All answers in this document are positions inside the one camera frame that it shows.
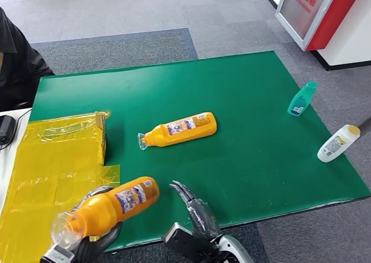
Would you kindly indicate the white counter with black base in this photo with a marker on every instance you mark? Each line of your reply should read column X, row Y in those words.
column 350, row 35

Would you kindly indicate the red white fire extinguisher cabinet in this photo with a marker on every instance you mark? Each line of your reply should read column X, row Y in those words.
column 319, row 11

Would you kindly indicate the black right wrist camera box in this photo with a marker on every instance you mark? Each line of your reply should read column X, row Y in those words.
column 182, row 241

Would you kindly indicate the yellow plastic wrapped box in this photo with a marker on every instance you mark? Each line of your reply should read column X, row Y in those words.
column 49, row 157

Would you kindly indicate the black power adapter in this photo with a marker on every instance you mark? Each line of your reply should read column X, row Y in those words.
column 6, row 129

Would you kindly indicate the green table mat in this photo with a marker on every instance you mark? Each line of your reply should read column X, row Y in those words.
column 232, row 100

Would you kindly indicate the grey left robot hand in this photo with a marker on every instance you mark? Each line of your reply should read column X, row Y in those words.
column 95, row 246

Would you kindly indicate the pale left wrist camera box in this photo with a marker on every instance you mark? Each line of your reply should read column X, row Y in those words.
column 57, row 254

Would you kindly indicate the orange plastic bottle with label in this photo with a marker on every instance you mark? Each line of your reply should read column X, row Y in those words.
column 180, row 130
column 115, row 205

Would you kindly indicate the white bottle with yellow cap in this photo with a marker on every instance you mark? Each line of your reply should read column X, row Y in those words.
column 338, row 143

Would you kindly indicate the person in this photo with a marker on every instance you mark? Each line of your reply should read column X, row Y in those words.
column 17, row 69

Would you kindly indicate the teal plastic bottle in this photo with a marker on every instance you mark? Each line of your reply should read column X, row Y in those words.
column 301, row 100

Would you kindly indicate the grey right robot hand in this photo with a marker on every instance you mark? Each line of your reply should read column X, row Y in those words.
column 199, row 215

